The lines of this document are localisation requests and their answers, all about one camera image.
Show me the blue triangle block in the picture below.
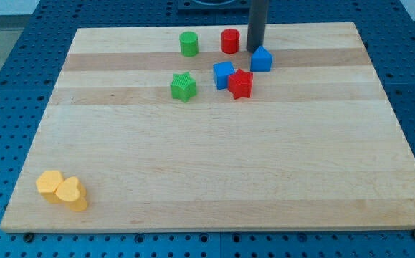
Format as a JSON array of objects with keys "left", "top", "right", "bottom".
[{"left": 250, "top": 46, "right": 273, "bottom": 72}]

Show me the green star block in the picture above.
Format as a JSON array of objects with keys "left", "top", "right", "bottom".
[{"left": 170, "top": 72, "right": 197, "bottom": 102}]

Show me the red star block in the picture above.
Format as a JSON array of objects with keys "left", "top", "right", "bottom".
[{"left": 228, "top": 69, "right": 254, "bottom": 99}]

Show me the wooden board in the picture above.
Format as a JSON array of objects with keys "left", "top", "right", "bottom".
[{"left": 1, "top": 22, "right": 415, "bottom": 233}]

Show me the blue cube block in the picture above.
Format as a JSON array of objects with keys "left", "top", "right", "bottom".
[{"left": 213, "top": 61, "right": 235, "bottom": 90}]

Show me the green cylinder block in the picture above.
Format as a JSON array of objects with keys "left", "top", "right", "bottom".
[{"left": 179, "top": 31, "right": 199, "bottom": 57}]

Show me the red cylinder block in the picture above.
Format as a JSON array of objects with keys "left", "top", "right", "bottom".
[{"left": 221, "top": 28, "right": 240, "bottom": 54}]

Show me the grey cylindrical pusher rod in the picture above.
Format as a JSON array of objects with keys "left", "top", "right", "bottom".
[{"left": 246, "top": 0, "right": 269, "bottom": 52}]

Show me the yellow heart block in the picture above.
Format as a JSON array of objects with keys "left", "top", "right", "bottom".
[{"left": 56, "top": 176, "right": 88, "bottom": 212}]

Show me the yellow pentagon block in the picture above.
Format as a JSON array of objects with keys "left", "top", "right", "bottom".
[{"left": 36, "top": 170, "right": 64, "bottom": 204}]

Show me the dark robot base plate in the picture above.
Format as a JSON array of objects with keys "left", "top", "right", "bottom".
[{"left": 176, "top": 0, "right": 251, "bottom": 14}]

